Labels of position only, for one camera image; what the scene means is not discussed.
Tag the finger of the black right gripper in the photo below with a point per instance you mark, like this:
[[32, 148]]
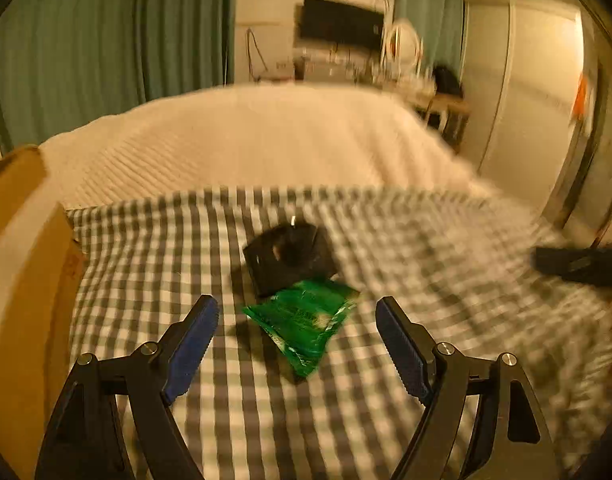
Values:
[[590, 266]]

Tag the orange item on wardrobe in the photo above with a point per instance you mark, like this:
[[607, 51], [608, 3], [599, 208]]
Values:
[[578, 110]]

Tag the brown cardboard box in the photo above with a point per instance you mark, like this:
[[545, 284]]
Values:
[[41, 266]]

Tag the wooden chair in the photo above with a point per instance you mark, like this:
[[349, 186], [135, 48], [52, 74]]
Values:
[[449, 115]]

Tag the white wardrobe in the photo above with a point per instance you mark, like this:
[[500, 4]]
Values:
[[521, 65]]

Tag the black bag on chair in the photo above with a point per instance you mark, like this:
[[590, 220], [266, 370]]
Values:
[[447, 82]]

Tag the green foil packet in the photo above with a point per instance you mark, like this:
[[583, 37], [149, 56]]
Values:
[[301, 319]]

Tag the white oval vanity mirror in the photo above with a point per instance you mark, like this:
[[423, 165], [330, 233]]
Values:
[[402, 49]]

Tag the green curtain right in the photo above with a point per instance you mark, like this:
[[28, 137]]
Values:
[[439, 24]]

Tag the green curtain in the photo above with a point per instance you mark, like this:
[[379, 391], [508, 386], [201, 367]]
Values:
[[439, 24], [64, 63]]

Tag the cream quilted bedspread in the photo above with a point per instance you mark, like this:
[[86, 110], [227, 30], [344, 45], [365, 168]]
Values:
[[266, 136]]

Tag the grey cabinet under television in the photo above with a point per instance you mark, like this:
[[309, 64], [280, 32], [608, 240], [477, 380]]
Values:
[[317, 67]]

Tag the green curtain left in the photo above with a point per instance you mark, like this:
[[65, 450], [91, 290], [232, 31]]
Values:
[[64, 63]]

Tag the black wall television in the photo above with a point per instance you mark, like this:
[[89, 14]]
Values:
[[341, 23]]

